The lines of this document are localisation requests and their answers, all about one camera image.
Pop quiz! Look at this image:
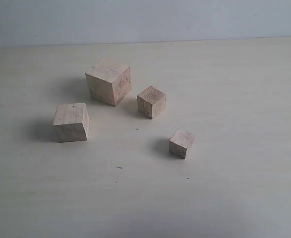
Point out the third largest wooden cube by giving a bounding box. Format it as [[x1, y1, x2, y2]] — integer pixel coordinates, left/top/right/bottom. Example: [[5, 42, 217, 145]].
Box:
[[137, 86, 167, 119]]

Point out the smallest wooden cube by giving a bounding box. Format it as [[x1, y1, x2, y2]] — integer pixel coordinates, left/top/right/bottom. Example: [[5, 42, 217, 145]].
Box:
[[169, 128, 195, 159]]

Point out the second largest wooden cube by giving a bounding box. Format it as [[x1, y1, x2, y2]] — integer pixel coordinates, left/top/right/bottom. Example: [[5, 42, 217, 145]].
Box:
[[53, 103, 90, 143]]

